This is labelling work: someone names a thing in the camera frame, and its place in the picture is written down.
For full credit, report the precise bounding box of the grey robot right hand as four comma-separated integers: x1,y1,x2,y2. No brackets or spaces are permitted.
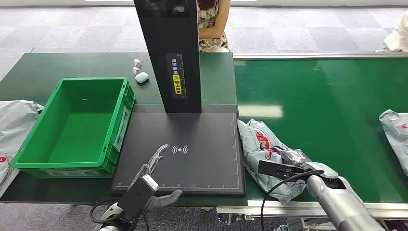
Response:
272,145,339,180

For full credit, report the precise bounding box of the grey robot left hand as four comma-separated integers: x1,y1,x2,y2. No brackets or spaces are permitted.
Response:
129,143,183,212

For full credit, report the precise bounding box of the small grey red-print package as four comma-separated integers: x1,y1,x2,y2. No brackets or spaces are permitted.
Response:
237,118,308,205

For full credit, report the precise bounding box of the green conveyor belt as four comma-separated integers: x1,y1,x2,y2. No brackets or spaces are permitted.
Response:
233,57,408,205

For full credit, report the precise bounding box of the large grey red-print package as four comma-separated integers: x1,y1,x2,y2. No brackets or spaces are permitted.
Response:
379,109,408,178

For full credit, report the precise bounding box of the plain grey plastic package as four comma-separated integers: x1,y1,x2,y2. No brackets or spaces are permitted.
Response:
0,100,45,195

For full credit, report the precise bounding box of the black scanner platform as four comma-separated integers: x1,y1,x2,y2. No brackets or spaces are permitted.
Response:
111,104,246,197

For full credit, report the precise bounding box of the black yellow label sticker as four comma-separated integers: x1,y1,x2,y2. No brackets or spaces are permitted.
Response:
165,52,188,100

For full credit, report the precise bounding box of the green plastic crate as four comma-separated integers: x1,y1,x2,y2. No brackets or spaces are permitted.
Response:
11,77,136,179

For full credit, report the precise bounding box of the black scanner column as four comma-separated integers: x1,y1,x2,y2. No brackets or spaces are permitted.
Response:
133,0,202,114

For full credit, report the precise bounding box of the dark green table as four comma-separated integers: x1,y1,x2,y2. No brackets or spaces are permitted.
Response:
0,52,248,206

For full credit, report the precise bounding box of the person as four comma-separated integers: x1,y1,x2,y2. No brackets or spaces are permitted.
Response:
197,0,231,53
375,9,408,53

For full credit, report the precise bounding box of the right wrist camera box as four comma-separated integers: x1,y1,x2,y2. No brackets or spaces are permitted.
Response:
258,160,307,182

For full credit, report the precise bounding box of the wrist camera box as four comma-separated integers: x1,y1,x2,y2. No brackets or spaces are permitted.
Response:
117,174,159,221
258,160,307,182

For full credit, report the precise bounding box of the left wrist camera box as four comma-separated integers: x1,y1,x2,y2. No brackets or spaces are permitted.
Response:
117,174,159,221

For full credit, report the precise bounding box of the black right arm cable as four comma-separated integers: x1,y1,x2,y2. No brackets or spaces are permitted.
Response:
260,169,325,231

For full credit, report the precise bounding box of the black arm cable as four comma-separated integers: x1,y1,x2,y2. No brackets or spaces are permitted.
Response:
89,199,120,224
260,169,325,231

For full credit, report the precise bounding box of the aluminium conveyor frame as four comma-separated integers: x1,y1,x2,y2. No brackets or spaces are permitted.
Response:
216,52,408,231

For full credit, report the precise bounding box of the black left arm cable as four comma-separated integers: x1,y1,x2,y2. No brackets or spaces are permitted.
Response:
89,199,120,224

